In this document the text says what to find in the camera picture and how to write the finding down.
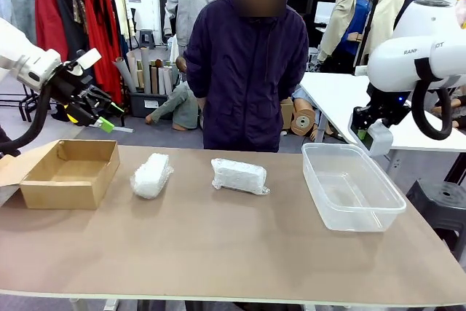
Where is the beige paper roll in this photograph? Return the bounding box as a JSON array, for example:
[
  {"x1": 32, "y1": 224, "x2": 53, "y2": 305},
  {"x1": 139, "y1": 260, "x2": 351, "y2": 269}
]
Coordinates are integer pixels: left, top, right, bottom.
[{"x1": 125, "y1": 50, "x2": 145, "y2": 90}]

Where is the mannequin beige vest navy shirt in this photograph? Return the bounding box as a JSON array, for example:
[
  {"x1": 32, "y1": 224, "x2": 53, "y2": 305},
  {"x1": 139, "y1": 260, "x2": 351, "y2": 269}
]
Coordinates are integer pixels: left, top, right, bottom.
[{"x1": 367, "y1": 0, "x2": 434, "y2": 68}]

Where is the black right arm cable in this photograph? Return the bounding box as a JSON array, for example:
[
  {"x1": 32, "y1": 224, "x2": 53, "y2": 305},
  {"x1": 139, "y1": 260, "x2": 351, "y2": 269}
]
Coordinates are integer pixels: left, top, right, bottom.
[{"x1": 411, "y1": 58, "x2": 454, "y2": 141}]

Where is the kneeling mannequin in grey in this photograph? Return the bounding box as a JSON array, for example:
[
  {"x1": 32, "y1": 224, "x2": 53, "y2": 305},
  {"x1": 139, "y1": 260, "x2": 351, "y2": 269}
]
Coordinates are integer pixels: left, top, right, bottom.
[{"x1": 144, "y1": 55, "x2": 205, "y2": 132}]

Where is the mannequin beige coat blue shirt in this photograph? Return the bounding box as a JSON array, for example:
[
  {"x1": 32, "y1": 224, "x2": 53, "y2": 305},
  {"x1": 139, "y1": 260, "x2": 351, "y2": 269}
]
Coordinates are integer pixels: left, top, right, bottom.
[{"x1": 316, "y1": 0, "x2": 382, "y2": 74}]

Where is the white paper roll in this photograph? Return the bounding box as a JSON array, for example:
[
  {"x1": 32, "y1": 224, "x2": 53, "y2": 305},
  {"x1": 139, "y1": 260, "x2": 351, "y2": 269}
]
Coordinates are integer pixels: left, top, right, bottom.
[{"x1": 157, "y1": 66, "x2": 167, "y2": 96}]

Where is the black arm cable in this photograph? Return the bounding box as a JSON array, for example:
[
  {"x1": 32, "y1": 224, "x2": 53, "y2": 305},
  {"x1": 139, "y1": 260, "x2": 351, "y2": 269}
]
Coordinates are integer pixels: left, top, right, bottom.
[
  {"x1": 411, "y1": 58, "x2": 454, "y2": 141},
  {"x1": 0, "y1": 83, "x2": 55, "y2": 155}
]

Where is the bare seated mannequin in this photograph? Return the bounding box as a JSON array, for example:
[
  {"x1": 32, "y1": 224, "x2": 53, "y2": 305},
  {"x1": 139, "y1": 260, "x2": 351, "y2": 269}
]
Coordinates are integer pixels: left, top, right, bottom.
[{"x1": 431, "y1": 84, "x2": 466, "y2": 130}]

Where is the black plastic stool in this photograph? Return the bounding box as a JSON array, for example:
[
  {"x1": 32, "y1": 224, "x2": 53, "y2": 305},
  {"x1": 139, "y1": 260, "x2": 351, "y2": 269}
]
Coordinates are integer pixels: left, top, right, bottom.
[{"x1": 406, "y1": 178, "x2": 466, "y2": 250}]

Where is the person in purple jacket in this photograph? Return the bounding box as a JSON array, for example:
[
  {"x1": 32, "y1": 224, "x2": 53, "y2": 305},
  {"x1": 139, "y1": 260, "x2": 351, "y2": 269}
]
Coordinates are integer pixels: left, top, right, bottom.
[{"x1": 183, "y1": 0, "x2": 309, "y2": 154}]

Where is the brown cardboard spool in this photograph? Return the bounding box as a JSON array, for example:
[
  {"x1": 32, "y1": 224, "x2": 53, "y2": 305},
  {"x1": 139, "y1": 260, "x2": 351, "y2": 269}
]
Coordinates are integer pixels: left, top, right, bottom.
[{"x1": 290, "y1": 98, "x2": 317, "y2": 136}]

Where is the brown cardboard box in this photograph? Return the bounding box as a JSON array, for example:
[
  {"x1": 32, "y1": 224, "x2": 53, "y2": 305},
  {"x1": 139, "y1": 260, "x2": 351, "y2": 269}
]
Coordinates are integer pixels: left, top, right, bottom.
[{"x1": 0, "y1": 138, "x2": 121, "y2": 211}]

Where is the red dress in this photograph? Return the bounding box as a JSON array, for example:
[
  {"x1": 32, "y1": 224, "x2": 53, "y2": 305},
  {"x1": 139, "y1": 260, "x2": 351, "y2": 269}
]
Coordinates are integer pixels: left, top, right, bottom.
[{"x1": 80, "y1": 0, "x2": 125, "y2": 105}]

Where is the red coat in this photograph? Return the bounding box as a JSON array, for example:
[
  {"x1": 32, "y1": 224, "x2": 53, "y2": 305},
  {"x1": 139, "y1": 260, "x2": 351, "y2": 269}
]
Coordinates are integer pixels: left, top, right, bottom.
[{"x1": 34, "y1": 0, "x2": 70, "y2": 63}]

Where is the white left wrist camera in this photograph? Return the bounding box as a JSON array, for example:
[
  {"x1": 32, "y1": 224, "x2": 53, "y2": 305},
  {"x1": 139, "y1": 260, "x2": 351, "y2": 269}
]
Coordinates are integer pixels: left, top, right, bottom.
[{"x1": 67, "y1": 47, "x2": 103, "y2": 71}]

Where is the aluminium rail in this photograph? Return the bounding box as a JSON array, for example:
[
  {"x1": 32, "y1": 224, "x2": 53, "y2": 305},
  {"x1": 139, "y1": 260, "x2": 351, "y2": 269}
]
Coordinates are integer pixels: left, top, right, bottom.
[{"x1": 92, "y1": 121, "x2": 135, "y2": 133}]

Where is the mannequin in light blue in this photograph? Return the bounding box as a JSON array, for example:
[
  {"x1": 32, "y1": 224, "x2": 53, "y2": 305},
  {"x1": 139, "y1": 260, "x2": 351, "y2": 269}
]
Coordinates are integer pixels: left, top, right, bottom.
[{"x1": 291, "y1": 83, "x2": 343, "y2": 143}]

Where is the clear plastic container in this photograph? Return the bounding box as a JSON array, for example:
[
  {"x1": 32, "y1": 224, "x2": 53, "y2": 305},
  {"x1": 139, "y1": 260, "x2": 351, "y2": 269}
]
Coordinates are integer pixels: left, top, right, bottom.
[{"x1": 301, "y1": 142, "x2": 408, "y2": 233}]

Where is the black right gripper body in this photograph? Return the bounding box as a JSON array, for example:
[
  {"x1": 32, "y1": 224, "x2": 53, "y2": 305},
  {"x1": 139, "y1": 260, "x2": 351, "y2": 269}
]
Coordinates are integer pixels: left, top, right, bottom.
[{"x1": 352, "y1": 84, "x2": 412, "y2": 128}]

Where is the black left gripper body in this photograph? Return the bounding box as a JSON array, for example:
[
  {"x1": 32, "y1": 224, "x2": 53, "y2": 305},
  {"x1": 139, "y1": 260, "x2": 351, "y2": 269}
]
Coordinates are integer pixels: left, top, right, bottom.
[{"x1": 50, "y1": 66, "x2": 99, "y2": 127}]

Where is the person in grey hoodie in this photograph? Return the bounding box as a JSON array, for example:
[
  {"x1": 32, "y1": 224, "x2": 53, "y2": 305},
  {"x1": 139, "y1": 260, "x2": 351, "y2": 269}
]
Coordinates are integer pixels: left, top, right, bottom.
[{"x1": 163, "y1": 0, "x2": 216, "y2": 48}]

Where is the grey plastic stool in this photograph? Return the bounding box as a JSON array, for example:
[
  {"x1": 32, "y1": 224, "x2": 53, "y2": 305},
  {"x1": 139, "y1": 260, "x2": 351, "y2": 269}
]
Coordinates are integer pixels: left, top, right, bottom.
[{"x1": 138, "y1": 28, "x2": 157, "y2": 50}]

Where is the black storage bin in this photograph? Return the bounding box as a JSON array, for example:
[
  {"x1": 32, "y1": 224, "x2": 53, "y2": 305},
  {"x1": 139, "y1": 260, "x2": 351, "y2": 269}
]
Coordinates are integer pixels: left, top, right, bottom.
[{"x1": 127, "y1": 90, "x2": 169, "y2": 119}]

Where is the tall grey paper roll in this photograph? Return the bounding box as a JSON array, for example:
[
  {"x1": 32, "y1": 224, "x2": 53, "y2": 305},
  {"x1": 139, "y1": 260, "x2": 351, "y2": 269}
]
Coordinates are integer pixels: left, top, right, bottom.
[{"x1": 140, "y1": 47, "x2": 152, "y2": 95}]

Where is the cream garment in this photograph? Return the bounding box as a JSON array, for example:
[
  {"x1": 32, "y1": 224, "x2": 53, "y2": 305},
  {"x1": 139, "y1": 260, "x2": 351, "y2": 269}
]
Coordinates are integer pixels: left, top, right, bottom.
[{"x1": 111, "y1": 0, "x2": 132, "y2": 41}]

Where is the grey fluffy coat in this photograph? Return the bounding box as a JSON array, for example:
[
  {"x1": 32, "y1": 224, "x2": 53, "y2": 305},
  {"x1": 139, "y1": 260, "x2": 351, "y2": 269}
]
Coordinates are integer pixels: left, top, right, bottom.
[{"x1": 0, "y1": 0, "x2": 39, "y2": 46}]

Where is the thick grey paper roll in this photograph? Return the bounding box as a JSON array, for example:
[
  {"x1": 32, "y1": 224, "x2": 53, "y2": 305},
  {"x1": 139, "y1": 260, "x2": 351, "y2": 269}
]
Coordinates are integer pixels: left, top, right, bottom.
[{"x1": 111, "y1": 56, "x2": 138, "y2": 94}]

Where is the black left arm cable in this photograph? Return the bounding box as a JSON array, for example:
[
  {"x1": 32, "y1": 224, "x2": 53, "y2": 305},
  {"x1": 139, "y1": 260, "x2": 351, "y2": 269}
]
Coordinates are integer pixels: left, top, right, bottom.
[{"x1": 0, "y1": 83, "x2": 55, "y2": 155}]

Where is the small open cardboard carton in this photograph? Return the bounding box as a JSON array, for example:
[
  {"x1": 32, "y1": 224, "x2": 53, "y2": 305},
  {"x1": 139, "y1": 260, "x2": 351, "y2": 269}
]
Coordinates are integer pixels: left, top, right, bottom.
[{"x1": 279, "y1": 96, "x2": 296, "y2": 130}]

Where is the bulky bubble-wrapped clock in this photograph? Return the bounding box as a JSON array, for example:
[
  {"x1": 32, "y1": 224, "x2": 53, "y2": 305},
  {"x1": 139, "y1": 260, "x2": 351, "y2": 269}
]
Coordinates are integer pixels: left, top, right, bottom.
[{"x1": 130, "y1": 153, "x2": 175, "y2": 200}]

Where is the black tripod pole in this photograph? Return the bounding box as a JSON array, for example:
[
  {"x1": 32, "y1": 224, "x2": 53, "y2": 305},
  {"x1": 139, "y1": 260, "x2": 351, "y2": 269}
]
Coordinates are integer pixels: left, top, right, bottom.
[{"x1": 355, "y1": 0, "x2": 387, "y2": 68}]

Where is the white screen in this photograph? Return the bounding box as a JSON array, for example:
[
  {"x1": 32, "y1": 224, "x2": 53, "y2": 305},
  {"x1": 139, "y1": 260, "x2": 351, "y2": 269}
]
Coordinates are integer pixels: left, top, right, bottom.
[{"x1": 313, "y1": 1, "x2": 341, "y2": 25}]

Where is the black garment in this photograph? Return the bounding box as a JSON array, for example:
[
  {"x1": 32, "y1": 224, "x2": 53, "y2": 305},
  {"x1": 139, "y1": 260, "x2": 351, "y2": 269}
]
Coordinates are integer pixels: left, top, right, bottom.
[{"x1": 55, "y1": 0, "x2": 90, "y2": 68}]

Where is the white table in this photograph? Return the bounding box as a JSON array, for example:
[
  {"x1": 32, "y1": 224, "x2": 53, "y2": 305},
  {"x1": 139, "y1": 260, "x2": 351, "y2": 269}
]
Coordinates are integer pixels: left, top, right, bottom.
[{"x1": 298, "y1": 70, "x2": 466, "y2": 177}]

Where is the patterned scarf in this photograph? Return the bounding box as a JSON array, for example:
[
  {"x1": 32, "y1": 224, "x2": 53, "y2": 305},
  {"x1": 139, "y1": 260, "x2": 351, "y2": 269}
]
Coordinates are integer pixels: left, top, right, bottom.
[{"x1": 71, "y1": 0, "x2": 87, "y2": 26}]

